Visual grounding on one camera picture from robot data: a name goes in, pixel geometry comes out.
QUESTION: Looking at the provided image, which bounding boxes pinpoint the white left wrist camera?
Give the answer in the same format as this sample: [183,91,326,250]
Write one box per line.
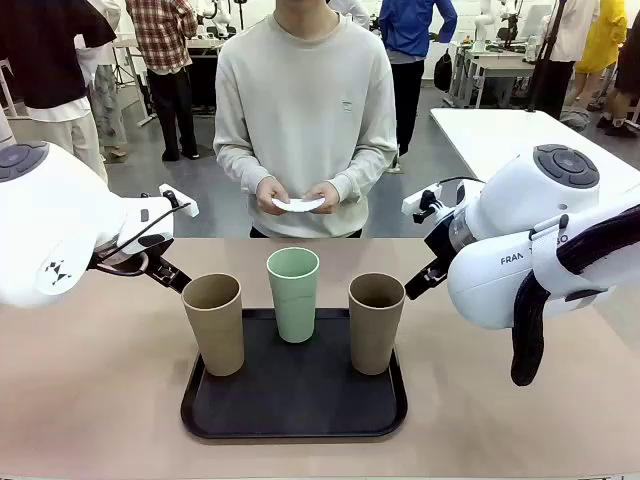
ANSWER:
[158,183,200,217]

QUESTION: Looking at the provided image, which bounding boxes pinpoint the light background desk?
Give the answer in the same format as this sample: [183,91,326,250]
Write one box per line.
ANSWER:
[112,37,159,126]

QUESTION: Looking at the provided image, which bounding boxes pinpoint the person in cream top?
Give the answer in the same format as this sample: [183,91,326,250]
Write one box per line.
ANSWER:
[529,0,601,121]

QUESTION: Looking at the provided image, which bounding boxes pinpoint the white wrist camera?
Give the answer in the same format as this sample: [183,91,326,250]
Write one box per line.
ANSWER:
[158,183,200,217]
[401,183,443,225]

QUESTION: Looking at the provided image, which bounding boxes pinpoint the black plastic tray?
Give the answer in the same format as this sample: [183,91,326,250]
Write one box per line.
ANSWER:
[179,307,409,441]

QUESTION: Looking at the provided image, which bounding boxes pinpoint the person in black shorts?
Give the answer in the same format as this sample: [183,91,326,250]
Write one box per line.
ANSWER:
[597,0,640,139]

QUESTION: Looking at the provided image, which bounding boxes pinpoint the black backpack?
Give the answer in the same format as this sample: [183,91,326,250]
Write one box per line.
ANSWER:
[432,49,454,94]

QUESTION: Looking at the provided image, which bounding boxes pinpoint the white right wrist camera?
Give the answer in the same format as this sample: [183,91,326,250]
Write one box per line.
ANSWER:
[401,183,443,225]

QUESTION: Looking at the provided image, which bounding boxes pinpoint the person in white shirt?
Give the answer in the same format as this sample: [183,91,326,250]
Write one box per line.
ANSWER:
[339,0,372,31]

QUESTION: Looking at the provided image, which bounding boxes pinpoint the person in blue jacket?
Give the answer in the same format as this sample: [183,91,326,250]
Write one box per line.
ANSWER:
[377,0,459,174]

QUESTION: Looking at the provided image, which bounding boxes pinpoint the tall brown cup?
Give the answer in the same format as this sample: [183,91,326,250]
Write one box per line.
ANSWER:
[180,273,246,377]
[347,272,406,376]

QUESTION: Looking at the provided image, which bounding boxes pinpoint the grey cloth bundle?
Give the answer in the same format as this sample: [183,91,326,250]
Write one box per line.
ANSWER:
[558,107,591,132]

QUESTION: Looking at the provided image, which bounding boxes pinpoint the white table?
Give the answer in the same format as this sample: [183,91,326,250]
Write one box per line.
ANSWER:
[429,107,640,184]

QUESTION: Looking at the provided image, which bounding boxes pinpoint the person's left hand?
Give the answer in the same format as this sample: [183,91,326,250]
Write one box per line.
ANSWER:
[301,180,342,215]

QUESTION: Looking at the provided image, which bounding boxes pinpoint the person in plaid shirt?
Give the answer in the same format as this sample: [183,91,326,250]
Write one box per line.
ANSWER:
[124,0,201,162]

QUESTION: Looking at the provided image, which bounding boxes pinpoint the person in black t-shirt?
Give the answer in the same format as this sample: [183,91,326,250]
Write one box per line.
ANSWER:
[0,0,119,186]

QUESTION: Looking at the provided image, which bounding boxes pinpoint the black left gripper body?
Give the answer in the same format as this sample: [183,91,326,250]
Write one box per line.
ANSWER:
[91,233,175,279]

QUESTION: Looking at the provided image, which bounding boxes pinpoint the person in beige sweatshirt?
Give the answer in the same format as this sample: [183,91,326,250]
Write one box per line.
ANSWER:
[212,0,399,239]

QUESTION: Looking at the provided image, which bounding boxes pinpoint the person in grey patterned trousers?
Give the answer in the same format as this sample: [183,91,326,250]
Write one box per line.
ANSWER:
[74,34,129,161]

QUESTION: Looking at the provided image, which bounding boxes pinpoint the tall pale green cup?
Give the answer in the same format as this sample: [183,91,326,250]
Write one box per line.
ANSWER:
[265,248,321,345]

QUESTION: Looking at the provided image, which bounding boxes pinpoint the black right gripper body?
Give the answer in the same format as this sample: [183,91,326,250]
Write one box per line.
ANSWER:
[423,213,455,272]

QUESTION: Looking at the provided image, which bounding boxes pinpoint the person's right forearm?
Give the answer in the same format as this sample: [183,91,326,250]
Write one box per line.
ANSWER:
[213,142,276,199]

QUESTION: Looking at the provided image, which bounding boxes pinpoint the white scalloped paper coaster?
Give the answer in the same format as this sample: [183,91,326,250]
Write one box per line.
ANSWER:
[272,195,326,214]

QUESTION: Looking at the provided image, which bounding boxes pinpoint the person's right hand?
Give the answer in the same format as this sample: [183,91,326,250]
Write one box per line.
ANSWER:
[256,178,294,217]

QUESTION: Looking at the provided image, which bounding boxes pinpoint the person's left forearm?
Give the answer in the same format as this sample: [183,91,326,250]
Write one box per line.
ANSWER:
[327,142,399,205]

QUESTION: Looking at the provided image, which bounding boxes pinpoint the black cable sleeve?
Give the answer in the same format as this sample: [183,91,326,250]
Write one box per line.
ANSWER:
[509,203,640,387]

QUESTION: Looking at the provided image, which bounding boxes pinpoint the grey desk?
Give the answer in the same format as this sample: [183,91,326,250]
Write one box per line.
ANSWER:
[447,42,536,109]

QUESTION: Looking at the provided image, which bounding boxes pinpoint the person in yellow coat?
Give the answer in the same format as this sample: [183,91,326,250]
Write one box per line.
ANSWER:
[574,0,629,109]

